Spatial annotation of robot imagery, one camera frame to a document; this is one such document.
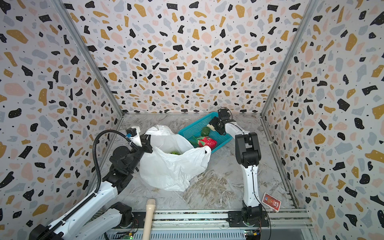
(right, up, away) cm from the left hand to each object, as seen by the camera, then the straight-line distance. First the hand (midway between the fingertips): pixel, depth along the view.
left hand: (149, 129), depth 72 cm
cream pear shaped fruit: (+32, +1, +35) cm, 48 cm away
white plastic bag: (+12, -15, +2) cm, 19 cm away
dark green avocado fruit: (+28, -2, +34) cm, 44 cm away
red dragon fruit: (+25, -8, +25) cm, 36 cm away
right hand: (+32, +6, +35) cm, 48 cm away
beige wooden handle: (0, -39, +3) cm, 39 cm away
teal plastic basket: (+20, -2, +35) cm, 40 cm away
